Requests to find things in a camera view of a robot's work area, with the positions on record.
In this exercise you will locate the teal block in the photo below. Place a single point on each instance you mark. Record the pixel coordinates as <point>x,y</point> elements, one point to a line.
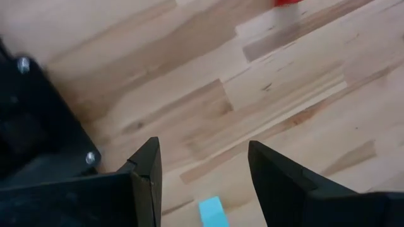
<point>213,212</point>

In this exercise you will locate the red block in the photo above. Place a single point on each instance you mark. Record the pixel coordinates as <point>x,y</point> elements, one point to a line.
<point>285,2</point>

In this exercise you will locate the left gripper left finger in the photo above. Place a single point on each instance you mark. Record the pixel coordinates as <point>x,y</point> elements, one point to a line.
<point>94,201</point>

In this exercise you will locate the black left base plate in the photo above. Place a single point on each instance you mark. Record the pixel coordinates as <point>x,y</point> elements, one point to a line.
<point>31,119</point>

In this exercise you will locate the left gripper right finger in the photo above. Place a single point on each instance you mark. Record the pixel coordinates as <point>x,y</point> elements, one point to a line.
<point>300,201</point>

